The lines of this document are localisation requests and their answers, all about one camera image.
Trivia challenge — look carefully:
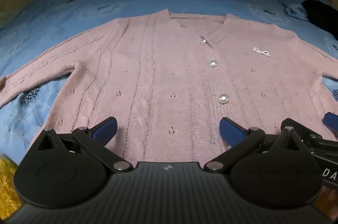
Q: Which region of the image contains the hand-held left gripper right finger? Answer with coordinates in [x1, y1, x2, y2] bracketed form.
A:
[203, 116, 308, 172]

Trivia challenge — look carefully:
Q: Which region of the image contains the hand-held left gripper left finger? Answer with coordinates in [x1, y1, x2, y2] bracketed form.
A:
[37, 116, 134, 172]

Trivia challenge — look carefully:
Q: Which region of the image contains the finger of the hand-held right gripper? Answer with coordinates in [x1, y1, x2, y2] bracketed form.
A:
[323, 111, 338, 131]
[280, 118, 324, 146]

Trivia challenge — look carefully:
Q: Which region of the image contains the pink knitted cardigan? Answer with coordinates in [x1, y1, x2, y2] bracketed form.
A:
[0, 8, 338, 164]

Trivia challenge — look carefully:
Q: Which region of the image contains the black cloth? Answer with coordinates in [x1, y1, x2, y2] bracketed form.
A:
[301, 0, 338, 41]

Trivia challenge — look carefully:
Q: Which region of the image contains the yellow fluffy mat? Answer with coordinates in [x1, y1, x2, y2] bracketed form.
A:
[0, 153, 24, 222]

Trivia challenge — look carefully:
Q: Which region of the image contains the blue dandelion print bedsheet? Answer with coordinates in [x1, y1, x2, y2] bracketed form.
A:
[0, 0, 338, 169]

